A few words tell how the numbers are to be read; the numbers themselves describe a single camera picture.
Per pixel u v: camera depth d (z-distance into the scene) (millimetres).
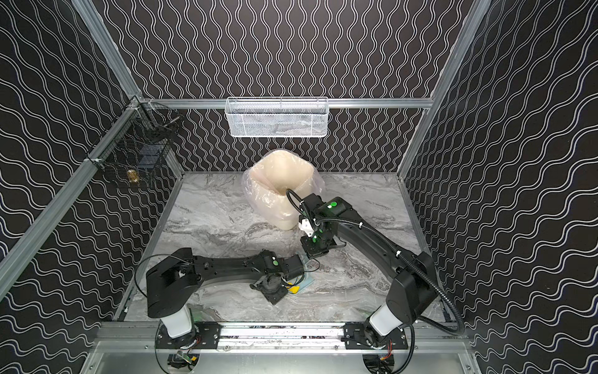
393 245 458
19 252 516
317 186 876
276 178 991
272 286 663
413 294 419
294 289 828
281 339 747
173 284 468
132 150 918
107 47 764
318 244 668
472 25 718
